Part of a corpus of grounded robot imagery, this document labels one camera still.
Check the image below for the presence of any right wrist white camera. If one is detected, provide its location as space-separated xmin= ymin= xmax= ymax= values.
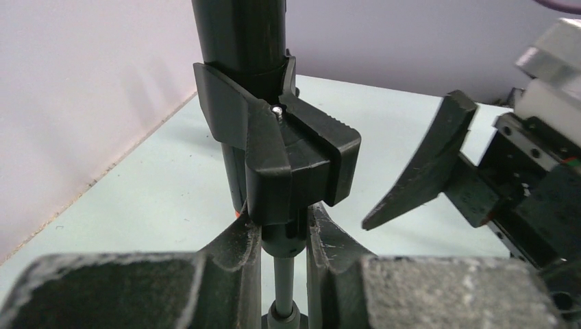
xmin=514 ymin=18 xmax=580 ymax=145

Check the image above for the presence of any round base mic stand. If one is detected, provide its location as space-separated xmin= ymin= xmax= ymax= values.
xmin=193 ymin=56 xmax=361 ymax=328

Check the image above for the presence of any black microphone orange end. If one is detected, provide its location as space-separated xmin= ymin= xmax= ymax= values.
xmin=193 ymin=1 xmax=291 ymax=225

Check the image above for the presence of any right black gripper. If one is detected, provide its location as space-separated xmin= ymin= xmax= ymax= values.
xmin=362 ymin=90 xmax=580 ymax=269

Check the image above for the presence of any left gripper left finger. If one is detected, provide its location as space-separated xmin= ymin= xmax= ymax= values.
xmin=1 ymin=215 xmax=261 ymax=328

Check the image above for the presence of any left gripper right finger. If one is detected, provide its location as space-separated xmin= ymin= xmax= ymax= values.
xmin=307 ymin=204 xmax=563 ymax=328

